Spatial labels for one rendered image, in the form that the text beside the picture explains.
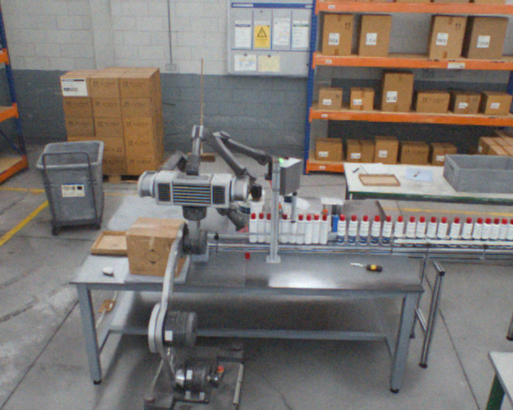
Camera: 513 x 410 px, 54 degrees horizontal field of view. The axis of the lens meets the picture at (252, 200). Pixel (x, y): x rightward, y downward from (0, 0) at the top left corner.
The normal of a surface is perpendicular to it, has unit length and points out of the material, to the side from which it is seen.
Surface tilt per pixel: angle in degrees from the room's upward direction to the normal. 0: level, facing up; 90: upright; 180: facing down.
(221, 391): 0
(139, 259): 90
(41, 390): 0
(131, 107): 90
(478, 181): 90
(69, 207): 94
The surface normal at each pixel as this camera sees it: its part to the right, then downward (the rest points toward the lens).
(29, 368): 0.01, -0.91
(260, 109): -0.11, 0.40
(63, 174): 0.22, 0.45
